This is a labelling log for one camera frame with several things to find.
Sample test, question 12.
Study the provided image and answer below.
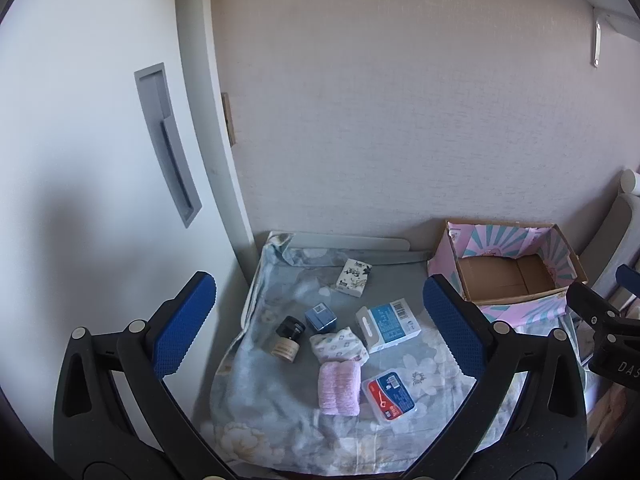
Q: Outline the white chair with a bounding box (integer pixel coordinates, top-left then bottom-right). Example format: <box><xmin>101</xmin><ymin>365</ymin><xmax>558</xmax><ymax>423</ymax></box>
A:
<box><xmin>575</xmin><ymin>167</ymin><xmax>640</xmax><ymax>311</ymax></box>

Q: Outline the brown wall plate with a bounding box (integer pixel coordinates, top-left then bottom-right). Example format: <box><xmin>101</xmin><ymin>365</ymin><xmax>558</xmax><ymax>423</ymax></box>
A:
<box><xmin>221</xmin><ymin>92</ymin><xmax>237</xmax><ymax>147</ymax></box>

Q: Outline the pink towel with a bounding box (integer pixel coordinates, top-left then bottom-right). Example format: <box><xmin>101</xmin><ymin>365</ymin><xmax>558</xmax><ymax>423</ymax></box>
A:
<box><xmin>318</xmin><ymin>360</ymin><xmax>362</xmax><ymax>417</ymax></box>

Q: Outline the grey recessed wardrobe handle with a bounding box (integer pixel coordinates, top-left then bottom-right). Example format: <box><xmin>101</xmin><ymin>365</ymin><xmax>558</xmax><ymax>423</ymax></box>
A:
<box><xmin>134</xmin><ymin>63</ymin><xmax>202</xmax><ymax>230</ymax></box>

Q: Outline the grey headboard panel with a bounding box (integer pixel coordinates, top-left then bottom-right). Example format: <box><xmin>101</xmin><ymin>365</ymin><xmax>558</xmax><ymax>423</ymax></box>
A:
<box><xmin>287</xmin><ymin>231</ymin><xmax>431</xmax><ymax>266</ymax></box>

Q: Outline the white shelf bracket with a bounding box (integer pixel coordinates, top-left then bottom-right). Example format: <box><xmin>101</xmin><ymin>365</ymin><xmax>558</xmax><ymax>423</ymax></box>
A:
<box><xmin>592</xmin><ymin>7</ymin><xmax>640</xmax><ymax>68</ymax></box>

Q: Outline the grey floral bed sheet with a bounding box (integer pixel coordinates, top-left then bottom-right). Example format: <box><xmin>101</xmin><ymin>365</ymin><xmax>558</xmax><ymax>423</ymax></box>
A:
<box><xmin>200</xmin><ymin>231</ymin><xmax>531</xmax><ymax>476</ymax></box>

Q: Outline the gold jar with black lid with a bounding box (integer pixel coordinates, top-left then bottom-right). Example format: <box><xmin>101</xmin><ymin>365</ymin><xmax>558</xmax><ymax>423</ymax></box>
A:
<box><xmin>270</xmin><ymin>316</ymin><xmax>307</xmax><ymax>362</ymax></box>

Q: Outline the pink lined cardboard box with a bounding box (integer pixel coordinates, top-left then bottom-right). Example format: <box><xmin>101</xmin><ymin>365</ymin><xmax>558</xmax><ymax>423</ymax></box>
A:
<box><xmin>427</xmin><ymin>218</ymin><xmax>590</xmax><ymax>333</ymax></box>

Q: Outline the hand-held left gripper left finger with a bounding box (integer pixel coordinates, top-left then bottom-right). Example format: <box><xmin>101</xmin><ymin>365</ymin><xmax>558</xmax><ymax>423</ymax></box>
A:
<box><xmin>52</xmin><ymin>271</ymin><xmax>236</xmax><ymax>480</ymax></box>

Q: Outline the floral tissue pack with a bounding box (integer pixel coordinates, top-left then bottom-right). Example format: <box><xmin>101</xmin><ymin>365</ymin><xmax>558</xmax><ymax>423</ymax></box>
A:
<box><xmin>334</xmin><ymin>258</ymin><xmax>373</xmax><ymax>297</ymax></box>

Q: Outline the white floral cloth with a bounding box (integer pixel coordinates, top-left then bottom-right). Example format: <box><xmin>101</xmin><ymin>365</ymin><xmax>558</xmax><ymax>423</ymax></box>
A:
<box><xmin>309</xmin><ymin>327</ymin><xmax>370</xmax><ymax>363</ymax></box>

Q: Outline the white and blue box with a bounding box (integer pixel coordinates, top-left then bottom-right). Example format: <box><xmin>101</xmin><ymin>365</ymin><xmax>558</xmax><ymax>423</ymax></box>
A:
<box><xmin>355</xmin><ymin>298</ymin><xmax>421</xmax><ymax>354</ymax></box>

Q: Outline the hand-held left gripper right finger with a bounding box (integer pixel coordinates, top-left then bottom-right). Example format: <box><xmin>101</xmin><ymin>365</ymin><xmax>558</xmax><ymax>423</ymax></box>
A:
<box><xmin>400</xmin><ymin>274</ymin><xmax>588</xmax><ymax>480</ymax></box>

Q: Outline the white wardrobe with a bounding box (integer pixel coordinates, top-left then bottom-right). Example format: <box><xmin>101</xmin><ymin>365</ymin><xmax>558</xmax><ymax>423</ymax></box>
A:
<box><xmin>0</xmin><ymin>0</ymin><xmax>258</xmax><ymax>461</ymax></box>

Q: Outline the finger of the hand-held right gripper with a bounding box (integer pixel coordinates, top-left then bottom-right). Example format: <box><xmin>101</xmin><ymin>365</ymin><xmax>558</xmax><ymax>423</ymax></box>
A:
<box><xmin>566</xmin><ymin>281</ymin><xmax>640</xmax><ymax>341</ymax></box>
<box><xmin>616</xmin><ymin>264</ymin><xmax>640</xmax><ymax>292</ymax></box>

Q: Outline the red label plastic pack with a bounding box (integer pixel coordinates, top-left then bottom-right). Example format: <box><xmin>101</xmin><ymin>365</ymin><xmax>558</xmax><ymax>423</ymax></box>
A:
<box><xmin>361</xmin><ymin>367</ymin><xmax>417</xmax><ymax>423</ymax></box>

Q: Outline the pink quilt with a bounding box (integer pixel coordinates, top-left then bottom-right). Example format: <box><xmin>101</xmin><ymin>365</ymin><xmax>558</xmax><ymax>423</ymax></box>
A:
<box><xmin>585</xmin><ymin>375</ymin><xmax>632</xmax><ymax>461</ymax></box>

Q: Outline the small blue box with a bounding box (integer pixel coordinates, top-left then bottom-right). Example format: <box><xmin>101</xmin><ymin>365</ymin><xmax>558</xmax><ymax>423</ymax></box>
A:
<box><xmin>305</xmin><ymin>302</ymin><xmax>340</xmax><ymax>333</ymax></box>

